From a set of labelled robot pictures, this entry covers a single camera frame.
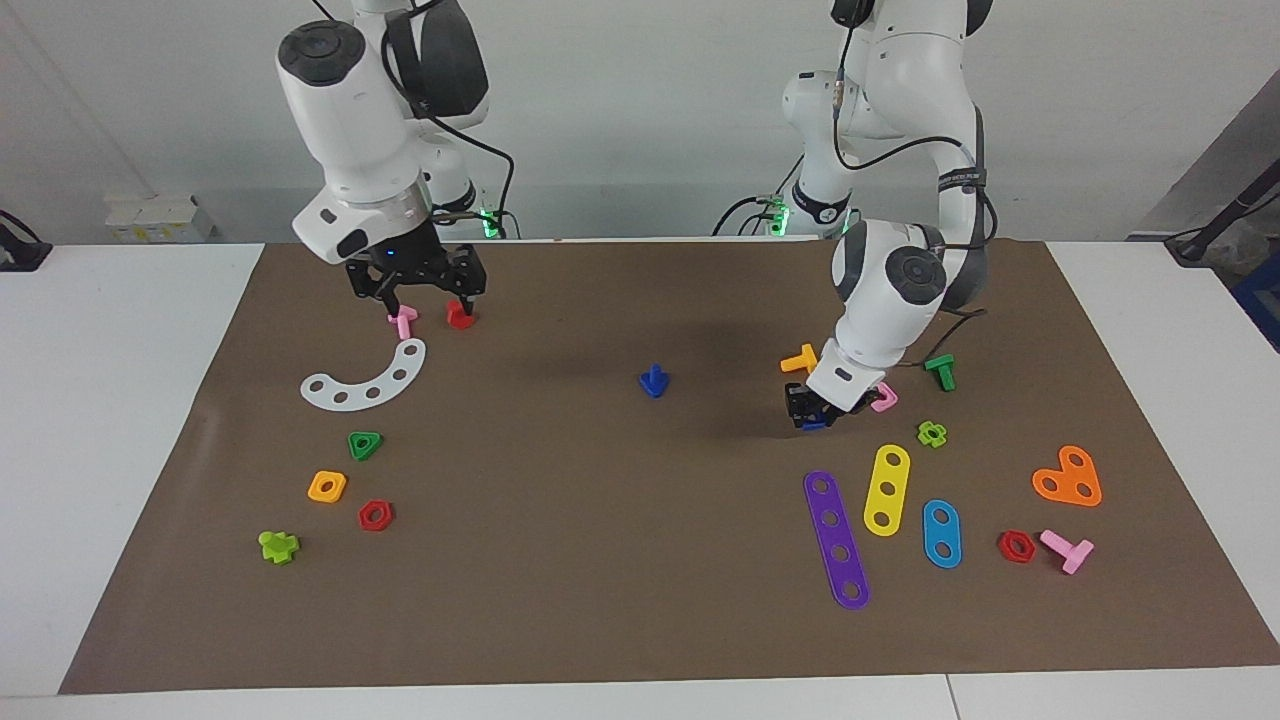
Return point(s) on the red plastic bolt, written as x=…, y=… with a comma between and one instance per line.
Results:
x=458, y=320

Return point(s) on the pink square nut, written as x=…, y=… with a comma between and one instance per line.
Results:
x=888, y=402

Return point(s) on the light green cross nut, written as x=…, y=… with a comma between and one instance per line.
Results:
x=924, y=434

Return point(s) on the yellow three-hole plate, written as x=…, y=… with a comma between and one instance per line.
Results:
x=886, y=475

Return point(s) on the pink plastic bolt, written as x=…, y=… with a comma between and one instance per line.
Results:
x=1070, y=550
x=404, y=324

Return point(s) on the dark green plastic bolt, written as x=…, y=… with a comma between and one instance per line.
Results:
x=943, y=372

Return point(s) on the orange square nut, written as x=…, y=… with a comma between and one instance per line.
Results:
x=315, y=488

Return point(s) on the white curved five-hole plate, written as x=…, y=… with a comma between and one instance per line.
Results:
x=390, y=385

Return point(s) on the orange plastic bolt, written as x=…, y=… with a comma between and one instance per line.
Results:
x=798, y=362

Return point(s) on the blue two-hole plate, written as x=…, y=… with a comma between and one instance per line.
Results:
x=941, y=535

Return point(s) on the red hexagonal nut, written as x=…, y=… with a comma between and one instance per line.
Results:
x=364, y=516
x=1004, y=546

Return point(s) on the light green cross bolt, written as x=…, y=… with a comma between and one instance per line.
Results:
x=278, y=548

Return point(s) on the orange heart-shaped plate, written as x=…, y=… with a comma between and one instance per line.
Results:
x=1065, y=485

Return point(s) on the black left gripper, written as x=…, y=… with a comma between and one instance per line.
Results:
x=812, y=400

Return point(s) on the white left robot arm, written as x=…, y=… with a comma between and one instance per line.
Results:
x=890, y=300

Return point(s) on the blue crate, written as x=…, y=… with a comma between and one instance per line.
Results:
x=1262, y=300

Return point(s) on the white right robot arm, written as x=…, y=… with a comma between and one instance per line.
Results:
x=350, y=120

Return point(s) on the brown table mat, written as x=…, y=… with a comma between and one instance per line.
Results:
x=600, y=560

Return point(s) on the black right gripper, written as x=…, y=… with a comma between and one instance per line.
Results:
x=415, y=265

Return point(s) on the blue plastic bolt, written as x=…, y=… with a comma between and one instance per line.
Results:
x=653, y=382

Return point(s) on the purple four-hole plate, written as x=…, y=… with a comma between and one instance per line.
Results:
x=835, y=535

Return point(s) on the dark green triangle nut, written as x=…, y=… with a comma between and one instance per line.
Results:
x=355, y=447

